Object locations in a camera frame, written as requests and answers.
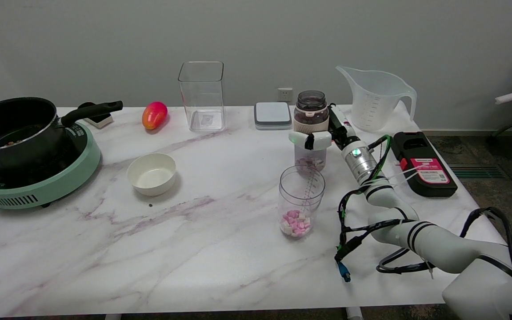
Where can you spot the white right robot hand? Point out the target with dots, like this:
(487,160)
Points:
(341,131)

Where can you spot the clear jar of candies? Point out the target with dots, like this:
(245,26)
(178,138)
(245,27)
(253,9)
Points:
(311,113)

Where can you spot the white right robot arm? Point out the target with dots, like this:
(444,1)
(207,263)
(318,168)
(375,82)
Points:
(438,244)

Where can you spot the clear plastic measuring jug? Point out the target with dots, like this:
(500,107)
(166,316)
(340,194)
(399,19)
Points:
(374,104)

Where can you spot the grey white square lid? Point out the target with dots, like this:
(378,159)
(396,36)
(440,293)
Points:
(273,114)

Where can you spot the clear plastic measuring cup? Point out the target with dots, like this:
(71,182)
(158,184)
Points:
(301,195)

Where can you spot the pink and white candies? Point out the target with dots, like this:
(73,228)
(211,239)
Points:
(296,223)

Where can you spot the black box with pink label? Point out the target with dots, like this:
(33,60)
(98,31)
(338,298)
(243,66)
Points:
(434,184)

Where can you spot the clear square plastic container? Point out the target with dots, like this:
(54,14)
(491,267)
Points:
(202,102)

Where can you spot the floor vent grille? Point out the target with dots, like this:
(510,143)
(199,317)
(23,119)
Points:
(478,171)

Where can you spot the white table leg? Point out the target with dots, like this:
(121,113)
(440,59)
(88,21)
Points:
(354,313)

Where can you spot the red orange mango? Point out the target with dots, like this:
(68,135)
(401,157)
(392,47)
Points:
(154,115)

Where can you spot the white round bowl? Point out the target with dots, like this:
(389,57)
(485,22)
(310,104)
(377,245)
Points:
(151,175)

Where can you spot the small white and black device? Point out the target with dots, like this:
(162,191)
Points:
(100,120)

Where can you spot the mint green induction cooker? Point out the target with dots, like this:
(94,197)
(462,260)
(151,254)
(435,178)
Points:
(60,186)

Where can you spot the white wall socket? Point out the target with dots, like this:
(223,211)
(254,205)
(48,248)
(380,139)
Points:
(285,94)

